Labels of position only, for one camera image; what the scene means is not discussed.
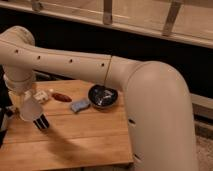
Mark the white cardboard box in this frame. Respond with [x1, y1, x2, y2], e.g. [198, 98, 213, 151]
[25, 91, 49, 104]

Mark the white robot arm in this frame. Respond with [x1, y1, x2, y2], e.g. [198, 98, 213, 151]
[0, 26, 199, 171]

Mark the black bowl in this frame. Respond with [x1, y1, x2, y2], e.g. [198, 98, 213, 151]
[88, 85, 118, 109]

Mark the blue sponge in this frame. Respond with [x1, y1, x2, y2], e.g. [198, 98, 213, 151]
[70, 99, 90, 113]

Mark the wooden table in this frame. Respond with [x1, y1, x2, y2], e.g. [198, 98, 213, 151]
[0, 79, 135, 171]

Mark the brown red sausage toy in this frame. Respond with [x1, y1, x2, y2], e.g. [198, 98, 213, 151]
[50, 89, 72, 102]

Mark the black equipment with cables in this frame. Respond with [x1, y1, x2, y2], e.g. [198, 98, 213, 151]
[0, 65, 14, 147]

